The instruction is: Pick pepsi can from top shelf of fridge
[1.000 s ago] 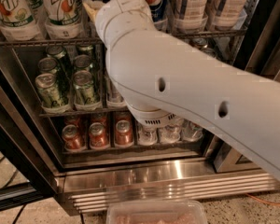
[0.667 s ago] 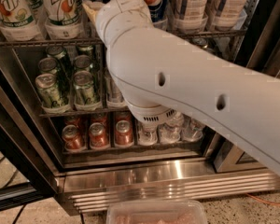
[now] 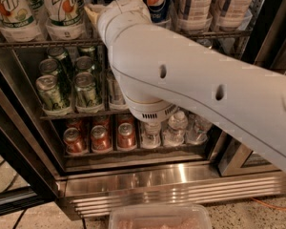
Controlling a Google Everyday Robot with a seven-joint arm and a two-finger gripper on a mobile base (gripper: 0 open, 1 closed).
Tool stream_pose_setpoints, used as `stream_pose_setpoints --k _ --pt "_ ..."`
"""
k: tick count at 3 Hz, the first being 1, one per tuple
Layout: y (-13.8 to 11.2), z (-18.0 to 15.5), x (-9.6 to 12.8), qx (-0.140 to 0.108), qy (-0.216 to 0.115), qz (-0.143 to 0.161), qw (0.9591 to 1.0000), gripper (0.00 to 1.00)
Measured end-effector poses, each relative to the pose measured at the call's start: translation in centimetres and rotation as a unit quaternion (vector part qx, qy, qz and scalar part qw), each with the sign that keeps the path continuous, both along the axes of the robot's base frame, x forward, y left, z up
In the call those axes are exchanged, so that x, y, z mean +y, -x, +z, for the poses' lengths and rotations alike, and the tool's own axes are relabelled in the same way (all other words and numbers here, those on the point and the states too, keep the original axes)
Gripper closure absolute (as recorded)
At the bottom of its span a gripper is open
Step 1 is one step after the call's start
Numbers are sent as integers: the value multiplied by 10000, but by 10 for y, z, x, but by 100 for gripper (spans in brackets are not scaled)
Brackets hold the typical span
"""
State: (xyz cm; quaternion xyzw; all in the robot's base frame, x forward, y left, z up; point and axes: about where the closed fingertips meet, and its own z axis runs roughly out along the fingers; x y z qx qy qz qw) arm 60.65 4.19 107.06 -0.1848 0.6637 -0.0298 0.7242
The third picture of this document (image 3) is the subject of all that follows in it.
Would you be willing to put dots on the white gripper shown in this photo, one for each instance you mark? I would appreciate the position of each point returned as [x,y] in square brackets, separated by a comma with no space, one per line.
[117,10]

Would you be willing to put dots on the blue Pepsi can front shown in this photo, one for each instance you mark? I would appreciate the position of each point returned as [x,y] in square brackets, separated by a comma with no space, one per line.
[157,2]

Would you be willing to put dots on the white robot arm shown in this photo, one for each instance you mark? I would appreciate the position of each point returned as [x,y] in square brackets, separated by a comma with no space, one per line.
[157,68]

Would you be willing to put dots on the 7up can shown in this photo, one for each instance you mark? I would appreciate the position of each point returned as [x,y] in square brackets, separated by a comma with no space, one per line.
[65,19]
[17,21]

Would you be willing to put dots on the green can second row right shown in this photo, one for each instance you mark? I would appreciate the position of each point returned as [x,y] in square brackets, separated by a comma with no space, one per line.
[85,64]

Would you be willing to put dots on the green can second row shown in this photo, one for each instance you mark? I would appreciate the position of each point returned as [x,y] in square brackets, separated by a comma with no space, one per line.
[51,66]
[85,64]

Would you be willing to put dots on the green can second row left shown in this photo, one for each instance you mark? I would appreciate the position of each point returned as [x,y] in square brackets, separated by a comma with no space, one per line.
[51,66]

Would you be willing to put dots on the silver can middle shelf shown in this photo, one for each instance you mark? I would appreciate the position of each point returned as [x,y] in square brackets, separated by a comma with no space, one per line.
[116,98]

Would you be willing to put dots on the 7UP can far left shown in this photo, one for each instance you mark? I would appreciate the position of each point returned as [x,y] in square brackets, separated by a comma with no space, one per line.
[17,21]

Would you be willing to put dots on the red can right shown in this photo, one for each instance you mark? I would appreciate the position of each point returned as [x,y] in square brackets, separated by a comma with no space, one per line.
[126,136]

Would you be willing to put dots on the red can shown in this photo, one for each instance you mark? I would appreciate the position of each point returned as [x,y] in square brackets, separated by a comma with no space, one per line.
[126,136]
[101,142]
[75,142]

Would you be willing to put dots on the red can middle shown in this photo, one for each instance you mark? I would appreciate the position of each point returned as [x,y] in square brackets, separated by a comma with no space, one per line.
[101,142]

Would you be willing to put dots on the red can left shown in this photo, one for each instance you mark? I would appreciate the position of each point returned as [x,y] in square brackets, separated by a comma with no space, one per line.
[75,142]

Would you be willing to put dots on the water bottle middle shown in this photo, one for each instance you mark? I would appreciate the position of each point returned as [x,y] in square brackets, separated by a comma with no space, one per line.
[176,128]

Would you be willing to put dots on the water bottle right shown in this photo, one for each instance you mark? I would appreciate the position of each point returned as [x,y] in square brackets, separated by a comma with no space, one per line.
[197,130]

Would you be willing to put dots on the clear plastic container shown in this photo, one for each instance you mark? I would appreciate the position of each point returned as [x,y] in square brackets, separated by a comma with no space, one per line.
[160,216]

